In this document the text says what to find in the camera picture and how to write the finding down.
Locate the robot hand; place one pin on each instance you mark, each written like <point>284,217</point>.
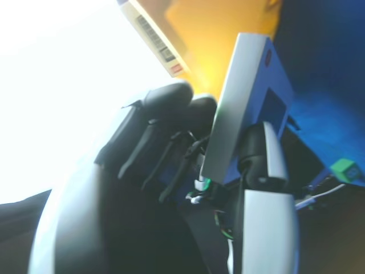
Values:
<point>119,205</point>

